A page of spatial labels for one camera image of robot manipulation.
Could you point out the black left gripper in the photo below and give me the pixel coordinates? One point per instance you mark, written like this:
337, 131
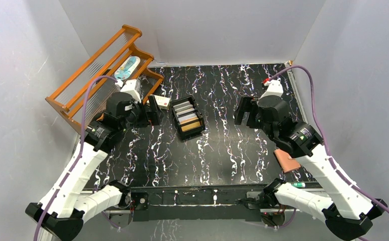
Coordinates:
151, 111

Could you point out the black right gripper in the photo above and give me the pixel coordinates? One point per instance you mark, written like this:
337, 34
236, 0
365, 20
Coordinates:
247, 105

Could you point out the gold credit card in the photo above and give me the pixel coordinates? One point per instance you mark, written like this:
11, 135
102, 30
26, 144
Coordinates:
191, 126

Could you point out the black card tray box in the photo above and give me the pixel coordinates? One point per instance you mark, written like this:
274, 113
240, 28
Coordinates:
184, 136

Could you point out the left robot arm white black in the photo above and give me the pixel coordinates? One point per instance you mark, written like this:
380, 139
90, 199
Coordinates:
62, 211

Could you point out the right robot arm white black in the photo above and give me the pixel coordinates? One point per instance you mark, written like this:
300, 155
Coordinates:
346, 213

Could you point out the grey white card stack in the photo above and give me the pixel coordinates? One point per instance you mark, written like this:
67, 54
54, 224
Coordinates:
185, 111

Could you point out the white red small box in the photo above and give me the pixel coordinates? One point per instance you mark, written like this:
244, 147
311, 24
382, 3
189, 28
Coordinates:
162, 102

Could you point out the white blue tube package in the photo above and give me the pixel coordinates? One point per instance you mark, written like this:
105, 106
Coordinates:
127, 68

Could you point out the orange wooden shelf rack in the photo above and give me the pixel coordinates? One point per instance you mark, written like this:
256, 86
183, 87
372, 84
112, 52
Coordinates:
68, 99

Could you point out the green white marker pen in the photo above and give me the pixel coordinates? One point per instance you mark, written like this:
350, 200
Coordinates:
298, 184

